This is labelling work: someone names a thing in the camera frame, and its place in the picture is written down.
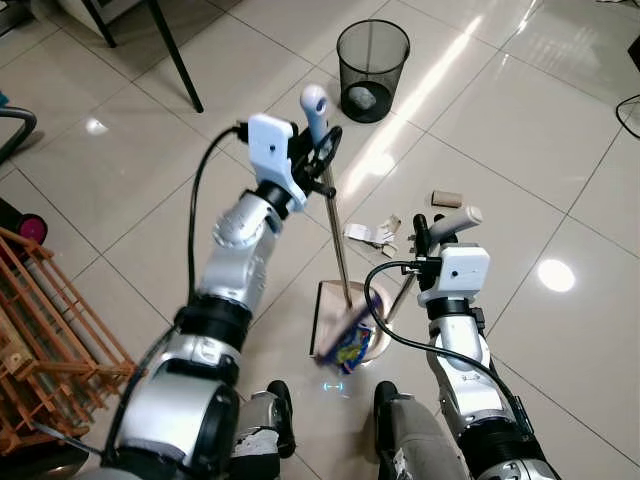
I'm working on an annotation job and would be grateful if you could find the broom with metal pole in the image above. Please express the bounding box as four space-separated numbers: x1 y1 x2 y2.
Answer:
299 84 357 307

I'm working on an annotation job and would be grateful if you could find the beige long-handled dustpan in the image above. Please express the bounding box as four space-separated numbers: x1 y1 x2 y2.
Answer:
312 206 485 364

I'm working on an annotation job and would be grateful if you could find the brown cardboard tube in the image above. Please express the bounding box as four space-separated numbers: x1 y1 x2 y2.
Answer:
430 189 464 209

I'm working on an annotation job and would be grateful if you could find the crumpled white wrapper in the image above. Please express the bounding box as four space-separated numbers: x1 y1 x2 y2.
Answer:
343 213 404 258

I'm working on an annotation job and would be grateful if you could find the crumpled white paper ball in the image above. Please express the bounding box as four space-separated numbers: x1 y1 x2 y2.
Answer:
346 87 382 114

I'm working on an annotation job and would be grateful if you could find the black mesh waste bin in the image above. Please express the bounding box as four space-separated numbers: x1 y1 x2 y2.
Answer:
336 19 412 125

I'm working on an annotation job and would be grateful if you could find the blue snack packet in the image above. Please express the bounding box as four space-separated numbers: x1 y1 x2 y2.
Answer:
317 303 380 374

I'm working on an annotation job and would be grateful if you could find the black metal table leg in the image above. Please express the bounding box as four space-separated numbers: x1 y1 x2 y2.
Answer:
79 0 117 49
147 0 205 114

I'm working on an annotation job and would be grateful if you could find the robot right leg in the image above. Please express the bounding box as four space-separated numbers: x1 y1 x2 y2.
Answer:
372 381 472 480

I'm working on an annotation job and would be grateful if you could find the robot leg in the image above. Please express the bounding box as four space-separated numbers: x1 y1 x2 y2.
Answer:
372 381 472 480
229 379 298 480

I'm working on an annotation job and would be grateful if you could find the robot left leg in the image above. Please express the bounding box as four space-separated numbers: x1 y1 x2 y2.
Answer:
229 379 298 480

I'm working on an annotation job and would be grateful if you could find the grey curved chair leg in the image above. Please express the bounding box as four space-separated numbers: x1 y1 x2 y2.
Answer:
0 93 39 167

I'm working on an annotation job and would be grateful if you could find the black and pink object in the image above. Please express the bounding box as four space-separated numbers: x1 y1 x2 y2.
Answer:
0 196 49 247

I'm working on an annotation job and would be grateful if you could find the orange wooden rack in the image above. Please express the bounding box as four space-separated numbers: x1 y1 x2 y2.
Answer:
0 227 137 457

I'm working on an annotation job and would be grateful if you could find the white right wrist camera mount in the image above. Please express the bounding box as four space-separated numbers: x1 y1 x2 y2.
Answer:
417 244 492 307

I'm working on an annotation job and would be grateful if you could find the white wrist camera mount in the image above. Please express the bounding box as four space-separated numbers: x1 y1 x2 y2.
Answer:
246 113 309 213
417 244 492 307

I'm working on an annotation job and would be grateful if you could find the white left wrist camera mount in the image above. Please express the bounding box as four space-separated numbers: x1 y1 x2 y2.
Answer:
246 113 309 213

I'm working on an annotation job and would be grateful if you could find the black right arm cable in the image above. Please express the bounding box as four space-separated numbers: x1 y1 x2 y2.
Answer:
362 259 533 433

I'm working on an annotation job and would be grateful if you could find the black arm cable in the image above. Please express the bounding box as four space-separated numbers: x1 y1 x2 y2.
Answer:
186 121 252 303
362 259 533 433

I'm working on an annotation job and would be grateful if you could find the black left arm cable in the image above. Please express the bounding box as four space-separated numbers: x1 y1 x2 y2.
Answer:
186 121 252 303

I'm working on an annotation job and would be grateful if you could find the black floor cable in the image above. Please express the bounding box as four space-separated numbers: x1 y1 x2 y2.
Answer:
614 94 640 140

